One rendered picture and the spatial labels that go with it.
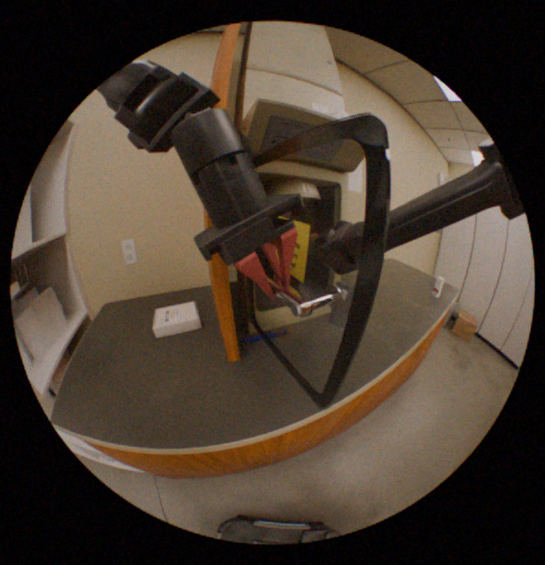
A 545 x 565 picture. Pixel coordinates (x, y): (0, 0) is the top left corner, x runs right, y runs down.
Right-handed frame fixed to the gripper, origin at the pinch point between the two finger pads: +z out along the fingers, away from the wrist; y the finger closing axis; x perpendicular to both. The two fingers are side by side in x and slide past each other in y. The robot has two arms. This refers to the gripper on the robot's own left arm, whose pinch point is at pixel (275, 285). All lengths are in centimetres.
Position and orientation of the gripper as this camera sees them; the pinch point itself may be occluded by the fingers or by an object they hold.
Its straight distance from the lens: 21.3
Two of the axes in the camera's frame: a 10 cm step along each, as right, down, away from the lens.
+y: -8.1, 5.5, -2.2
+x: 4.7, 3.7, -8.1
